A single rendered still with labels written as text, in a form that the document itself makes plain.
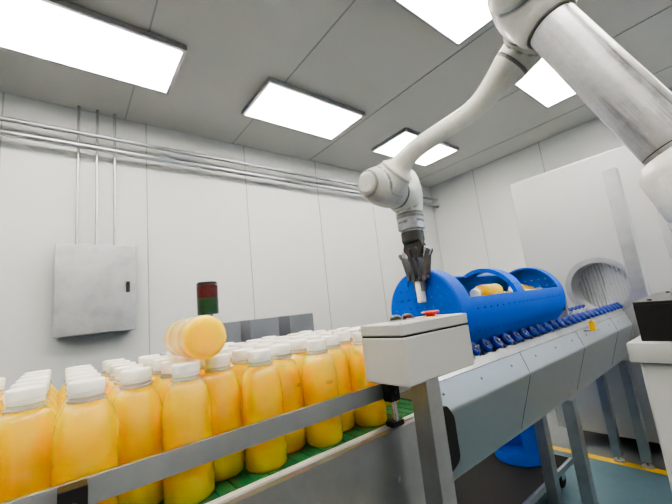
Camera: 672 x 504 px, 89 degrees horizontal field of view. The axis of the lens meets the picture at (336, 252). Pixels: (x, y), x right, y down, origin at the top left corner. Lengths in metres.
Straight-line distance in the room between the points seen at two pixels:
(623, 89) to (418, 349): 0.62
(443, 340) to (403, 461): 0.25
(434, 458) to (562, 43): 0.86
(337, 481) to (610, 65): 0.91
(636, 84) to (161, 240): 3.92
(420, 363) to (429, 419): 0.12
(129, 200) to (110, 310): 1.18
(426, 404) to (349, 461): 0.16
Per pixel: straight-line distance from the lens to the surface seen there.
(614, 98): 0.89
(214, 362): 0.61
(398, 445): 0.75
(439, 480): 0.72
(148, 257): 4.08
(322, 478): 0.64
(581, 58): 0.93
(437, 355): 0.65
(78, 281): 3.77
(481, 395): 1.17
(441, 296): 1.13
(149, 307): 4.01
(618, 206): 2.26
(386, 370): 0.62
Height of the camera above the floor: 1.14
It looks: 9 degrees up
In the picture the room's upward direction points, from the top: 6 degrees counter-clockwise
